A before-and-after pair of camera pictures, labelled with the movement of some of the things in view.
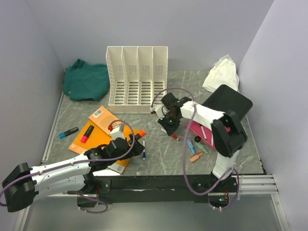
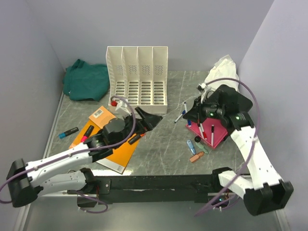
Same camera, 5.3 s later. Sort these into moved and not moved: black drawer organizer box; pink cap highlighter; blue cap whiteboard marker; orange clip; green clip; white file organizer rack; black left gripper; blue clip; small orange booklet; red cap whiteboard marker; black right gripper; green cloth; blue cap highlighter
Moved: blue cap whiteboard marker; black right gripper; red cap whiteboard marker; black left gripper
Not moved: orange clip; green cloth; small orange booklet; blue cap highlighter; blue clip; white file organizer rack; pink cap highlighter; green clip; black drawer organizer box
